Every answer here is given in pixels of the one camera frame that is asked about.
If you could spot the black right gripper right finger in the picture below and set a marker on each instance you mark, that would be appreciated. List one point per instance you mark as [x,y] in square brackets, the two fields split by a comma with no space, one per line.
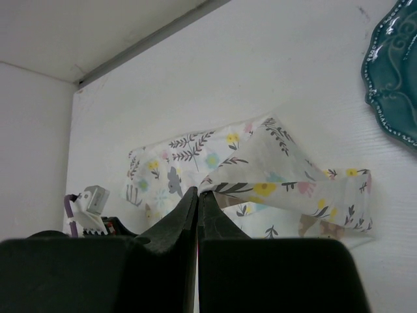
[239,274]

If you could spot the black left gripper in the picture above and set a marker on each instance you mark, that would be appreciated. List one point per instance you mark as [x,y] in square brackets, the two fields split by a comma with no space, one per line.
[113,225]

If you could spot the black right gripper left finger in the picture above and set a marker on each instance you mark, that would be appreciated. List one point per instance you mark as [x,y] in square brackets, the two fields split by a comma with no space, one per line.
[151,272]

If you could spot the animal print cloth napkin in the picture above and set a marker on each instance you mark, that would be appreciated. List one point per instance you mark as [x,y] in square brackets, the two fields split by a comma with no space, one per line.
[261,180]

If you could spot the teal ceramic plate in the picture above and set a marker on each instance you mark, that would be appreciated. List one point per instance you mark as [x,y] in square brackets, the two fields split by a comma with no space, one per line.
[389,73]

